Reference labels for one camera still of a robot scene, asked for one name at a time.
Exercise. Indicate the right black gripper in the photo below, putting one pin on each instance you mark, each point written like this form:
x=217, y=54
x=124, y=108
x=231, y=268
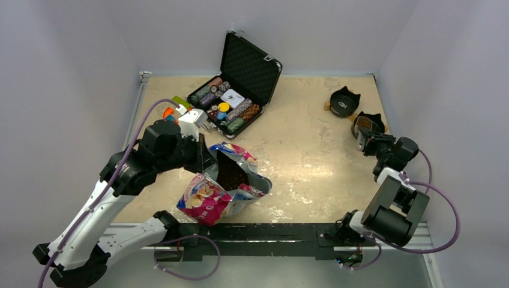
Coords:
x=374, y=138

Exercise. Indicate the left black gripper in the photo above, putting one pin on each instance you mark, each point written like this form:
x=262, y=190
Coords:
x=203, y=156

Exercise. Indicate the pink blue pet food bag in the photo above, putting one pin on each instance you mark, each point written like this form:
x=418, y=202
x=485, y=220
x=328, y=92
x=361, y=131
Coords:
x=224, y=188

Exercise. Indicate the clear plastic scoop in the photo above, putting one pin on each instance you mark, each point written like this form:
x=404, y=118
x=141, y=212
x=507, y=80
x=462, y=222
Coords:
x=363, y=133

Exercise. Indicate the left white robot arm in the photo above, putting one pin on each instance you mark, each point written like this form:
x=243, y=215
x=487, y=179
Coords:
x=81, y=254

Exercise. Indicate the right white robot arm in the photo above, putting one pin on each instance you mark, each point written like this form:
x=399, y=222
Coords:
x=397, y=207

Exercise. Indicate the near black cat bowl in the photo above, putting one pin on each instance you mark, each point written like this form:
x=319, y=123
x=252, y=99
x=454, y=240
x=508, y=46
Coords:
x=372, y=122

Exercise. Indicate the black cat bowl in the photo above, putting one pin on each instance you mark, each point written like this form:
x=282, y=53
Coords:
x=372, y=122
x=346, y=95

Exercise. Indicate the orange toy piece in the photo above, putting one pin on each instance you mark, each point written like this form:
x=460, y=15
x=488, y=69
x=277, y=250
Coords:
x=168, y=114

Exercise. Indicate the far black cat bowl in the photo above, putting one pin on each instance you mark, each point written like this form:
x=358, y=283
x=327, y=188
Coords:
x=346, y=95

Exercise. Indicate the green toy piece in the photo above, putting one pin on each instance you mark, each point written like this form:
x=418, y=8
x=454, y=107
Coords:
x=182, y=102

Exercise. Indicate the yellow round chip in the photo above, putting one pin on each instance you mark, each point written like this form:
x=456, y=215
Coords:
x=223, y=107

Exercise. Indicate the wooden bowl stand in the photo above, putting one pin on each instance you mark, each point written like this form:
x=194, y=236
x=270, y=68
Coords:
x=350, y=116

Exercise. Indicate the white card box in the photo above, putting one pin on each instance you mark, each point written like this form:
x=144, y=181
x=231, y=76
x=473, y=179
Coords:
x=232, y=98

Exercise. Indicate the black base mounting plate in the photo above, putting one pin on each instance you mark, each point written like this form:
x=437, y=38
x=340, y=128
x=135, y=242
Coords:
x=321, y=241

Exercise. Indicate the black poker chip case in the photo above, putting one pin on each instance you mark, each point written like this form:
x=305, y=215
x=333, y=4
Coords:
x=249, y=71

